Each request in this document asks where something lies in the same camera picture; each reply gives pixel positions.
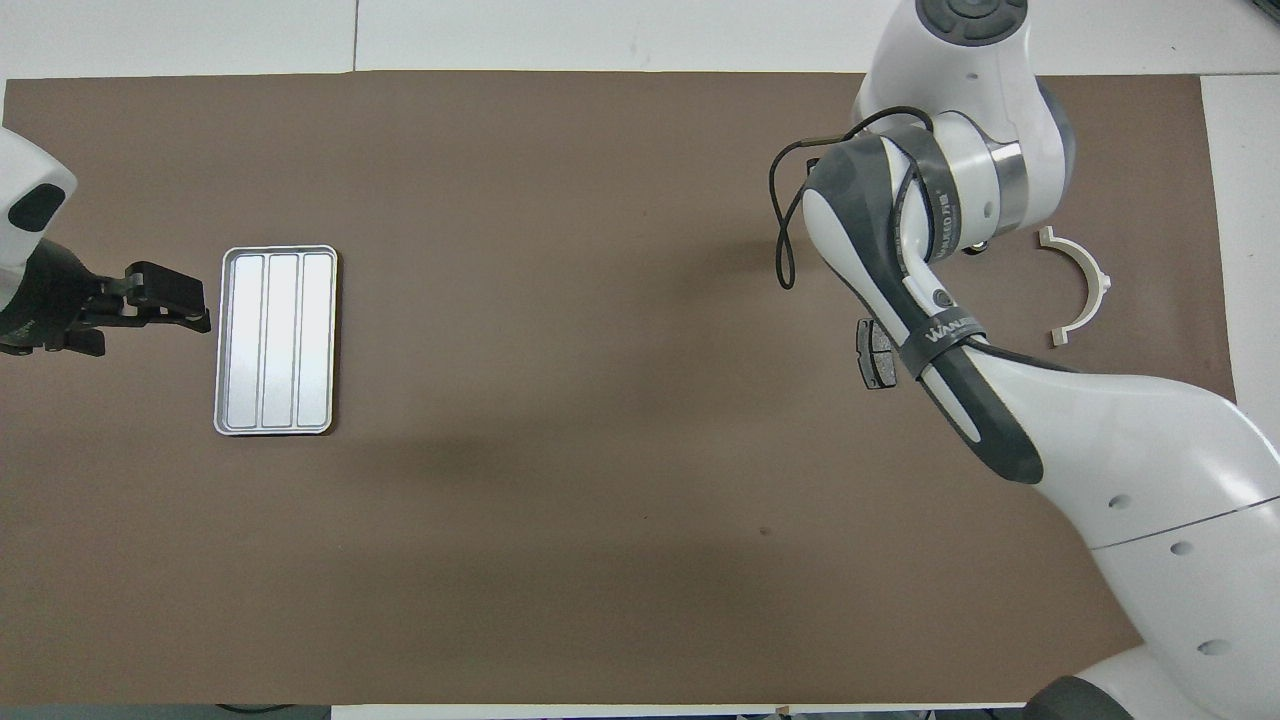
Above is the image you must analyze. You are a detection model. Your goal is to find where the dark grey rectangular brake pad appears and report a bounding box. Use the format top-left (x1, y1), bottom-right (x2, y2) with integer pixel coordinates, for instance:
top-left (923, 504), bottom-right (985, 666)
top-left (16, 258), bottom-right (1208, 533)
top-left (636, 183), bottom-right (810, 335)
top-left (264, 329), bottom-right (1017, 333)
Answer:
top-left (856, 317), bottom-right (901, 391)

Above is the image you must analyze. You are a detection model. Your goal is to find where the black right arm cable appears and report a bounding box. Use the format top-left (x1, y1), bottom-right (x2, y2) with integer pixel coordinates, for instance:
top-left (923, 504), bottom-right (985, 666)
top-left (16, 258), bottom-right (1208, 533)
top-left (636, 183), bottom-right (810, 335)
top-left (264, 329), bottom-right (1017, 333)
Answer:
top-left (768, 108), bottom-right (936, 291)

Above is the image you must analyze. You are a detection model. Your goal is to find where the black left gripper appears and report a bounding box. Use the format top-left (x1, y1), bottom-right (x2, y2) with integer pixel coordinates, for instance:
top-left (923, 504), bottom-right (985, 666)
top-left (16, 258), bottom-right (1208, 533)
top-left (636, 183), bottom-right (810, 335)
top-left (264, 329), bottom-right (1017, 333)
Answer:
top-left (0, 240), bottom-right (212, 357)

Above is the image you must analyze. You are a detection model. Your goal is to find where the brown table mat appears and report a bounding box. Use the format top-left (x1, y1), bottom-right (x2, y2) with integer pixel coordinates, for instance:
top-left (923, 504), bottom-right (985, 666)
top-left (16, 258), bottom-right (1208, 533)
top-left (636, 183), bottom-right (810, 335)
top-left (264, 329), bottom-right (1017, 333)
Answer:
top-left (0, 70), bottom-right (1271, 706)

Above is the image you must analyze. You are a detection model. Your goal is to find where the white curved plastic bracket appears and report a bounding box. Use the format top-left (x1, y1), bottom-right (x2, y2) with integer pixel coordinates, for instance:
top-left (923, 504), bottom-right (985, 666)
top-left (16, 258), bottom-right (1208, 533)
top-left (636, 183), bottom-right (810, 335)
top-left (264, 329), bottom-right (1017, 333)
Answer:
top-left (1035, 226), bottom-right (1113, 348)

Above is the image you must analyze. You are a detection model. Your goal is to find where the silver metal tray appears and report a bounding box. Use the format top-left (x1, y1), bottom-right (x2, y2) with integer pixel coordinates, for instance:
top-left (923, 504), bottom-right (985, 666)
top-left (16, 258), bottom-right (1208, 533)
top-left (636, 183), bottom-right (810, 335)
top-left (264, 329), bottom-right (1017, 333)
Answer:
top-left (213, 245), bottom-right (338, 436)

